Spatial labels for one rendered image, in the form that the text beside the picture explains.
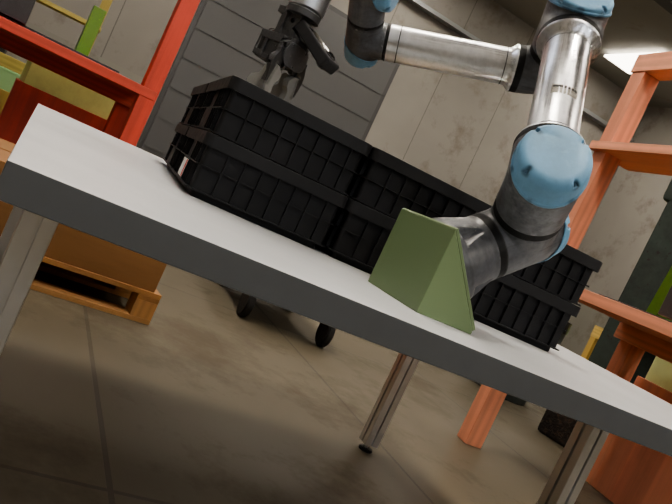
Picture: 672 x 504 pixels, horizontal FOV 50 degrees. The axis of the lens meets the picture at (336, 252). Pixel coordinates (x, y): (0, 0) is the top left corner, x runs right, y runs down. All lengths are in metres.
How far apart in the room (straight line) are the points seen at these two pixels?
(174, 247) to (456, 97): 11.52
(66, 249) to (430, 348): 2.26
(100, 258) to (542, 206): 2.22
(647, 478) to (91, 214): 3.64
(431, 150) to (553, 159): 10.96
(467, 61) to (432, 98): 10.50
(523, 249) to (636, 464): 3.06
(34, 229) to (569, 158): 0.90
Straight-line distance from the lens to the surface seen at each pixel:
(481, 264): 1.16
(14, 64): 6.46
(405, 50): 1.52
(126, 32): 10.61
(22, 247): 1.36
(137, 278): 3.11
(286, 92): 1.46
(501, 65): 1.52
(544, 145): 1.13
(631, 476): 4.20
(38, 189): 0.77
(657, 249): 5.01
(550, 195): 1.11
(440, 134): 12.12
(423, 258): 1.13
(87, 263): 3.05
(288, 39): 1.44
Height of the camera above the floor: 0.79
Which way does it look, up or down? 3 degrees down
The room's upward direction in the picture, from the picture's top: 25 degrees clockwise
